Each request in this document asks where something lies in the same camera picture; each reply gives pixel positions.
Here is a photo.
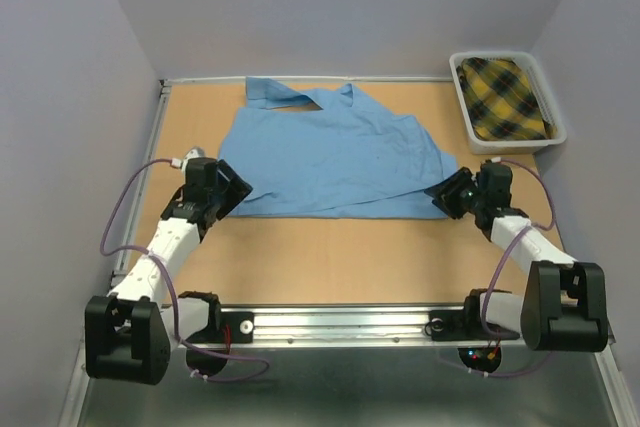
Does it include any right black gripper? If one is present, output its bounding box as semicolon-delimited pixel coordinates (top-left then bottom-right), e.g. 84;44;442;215
421;166;485;219

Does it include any light blue long sleeve shirt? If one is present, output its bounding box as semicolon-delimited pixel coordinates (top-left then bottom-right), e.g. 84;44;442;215
219;77;458;220

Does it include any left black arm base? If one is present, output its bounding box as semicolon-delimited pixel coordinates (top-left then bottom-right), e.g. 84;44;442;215
187;310;255;344

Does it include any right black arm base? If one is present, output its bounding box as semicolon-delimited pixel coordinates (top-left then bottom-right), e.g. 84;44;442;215
424;309;497;342

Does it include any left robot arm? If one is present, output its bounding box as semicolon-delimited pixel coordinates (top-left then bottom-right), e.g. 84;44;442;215
84;149;252;385

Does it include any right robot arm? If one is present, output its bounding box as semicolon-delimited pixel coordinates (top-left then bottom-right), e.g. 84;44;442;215
425;157;609;352

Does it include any white plastic basket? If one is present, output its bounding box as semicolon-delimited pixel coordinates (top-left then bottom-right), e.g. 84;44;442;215
449;50;567;155

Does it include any yellow plaid shirt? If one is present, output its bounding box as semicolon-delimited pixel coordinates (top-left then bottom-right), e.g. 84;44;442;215
456;57;555;142

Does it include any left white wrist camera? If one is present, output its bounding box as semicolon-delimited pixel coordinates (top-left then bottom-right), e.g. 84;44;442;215
170;147;206;171

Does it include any aluminium mounting rail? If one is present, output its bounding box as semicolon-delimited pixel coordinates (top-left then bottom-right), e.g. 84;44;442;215
79;304;616;348

